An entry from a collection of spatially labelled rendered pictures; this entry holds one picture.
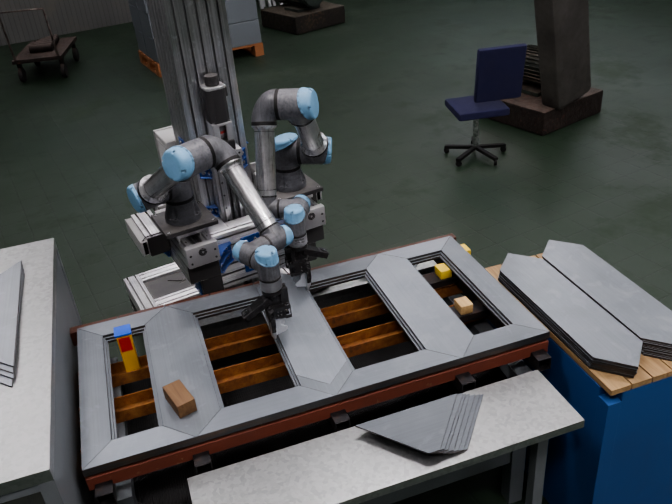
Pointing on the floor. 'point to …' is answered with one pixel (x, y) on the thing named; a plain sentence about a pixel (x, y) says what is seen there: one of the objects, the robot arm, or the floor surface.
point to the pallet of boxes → (240, 32)
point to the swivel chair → (489, 93)
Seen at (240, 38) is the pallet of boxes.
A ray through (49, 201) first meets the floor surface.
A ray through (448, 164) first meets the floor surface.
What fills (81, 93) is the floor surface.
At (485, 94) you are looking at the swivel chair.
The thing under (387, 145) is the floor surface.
